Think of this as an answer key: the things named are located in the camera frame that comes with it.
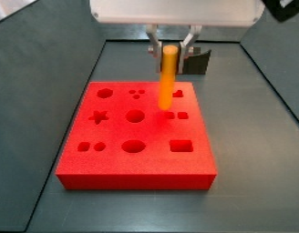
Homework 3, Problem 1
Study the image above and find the yellow oval peg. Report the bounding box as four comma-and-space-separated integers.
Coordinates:
157, 45, 179, 110

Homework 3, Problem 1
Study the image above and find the red shape sorter board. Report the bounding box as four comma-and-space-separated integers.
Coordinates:
56, 82, 218, 189

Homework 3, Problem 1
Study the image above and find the black curved holder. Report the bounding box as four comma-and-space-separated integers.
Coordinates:
183, 47, 211, 75

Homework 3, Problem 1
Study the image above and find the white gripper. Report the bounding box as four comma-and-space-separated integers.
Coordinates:
89, 0, 266, 74

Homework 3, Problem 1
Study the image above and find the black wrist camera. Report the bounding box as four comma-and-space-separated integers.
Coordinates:
262, 0, 299, 22

